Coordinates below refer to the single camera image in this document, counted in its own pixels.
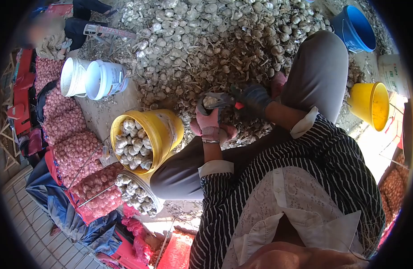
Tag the trimmed garlic heap in bucket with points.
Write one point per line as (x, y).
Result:
(132, 144)

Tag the person's right hand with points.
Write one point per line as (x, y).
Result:
(255, 99)

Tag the person's body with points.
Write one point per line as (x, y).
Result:
(310, 188)

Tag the red machine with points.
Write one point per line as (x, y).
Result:
(23, 90)

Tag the white printed sack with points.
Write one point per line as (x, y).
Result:
(393, 75)

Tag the yellow bucket with white label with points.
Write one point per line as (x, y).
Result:
(162, 131)

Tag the plain white bucket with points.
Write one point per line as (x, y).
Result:
(72, 77)

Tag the person's left hand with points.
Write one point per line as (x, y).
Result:
(209, 124)

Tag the metal frame tool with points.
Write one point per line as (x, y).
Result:
(109, 32)

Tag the blue tarp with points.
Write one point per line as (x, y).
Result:
(68, 215)

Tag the large pile of garlic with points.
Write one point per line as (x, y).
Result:
(210, 43)

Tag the person's left fingers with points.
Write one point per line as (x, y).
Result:
(200, 109)

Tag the single garlic bulb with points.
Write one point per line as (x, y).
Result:
(210, 101)

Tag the person's right fingers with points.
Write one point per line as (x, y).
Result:
(248, 96)

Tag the pale bucket full of garlic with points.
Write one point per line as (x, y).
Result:
(137, 195)

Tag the person's legs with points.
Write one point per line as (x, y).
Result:
(314, 74)

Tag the row of red mesh garlic sacks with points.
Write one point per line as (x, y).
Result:
(75, 148)

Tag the flat red mesh sack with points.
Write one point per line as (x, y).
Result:
(176, 252)

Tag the red mesh garlic sacks stack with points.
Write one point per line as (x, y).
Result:
(393, 188)

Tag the plain yellow bucket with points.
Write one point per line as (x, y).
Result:
(371, 104)

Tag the white bucket with blue label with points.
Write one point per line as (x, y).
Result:
(105, 80)

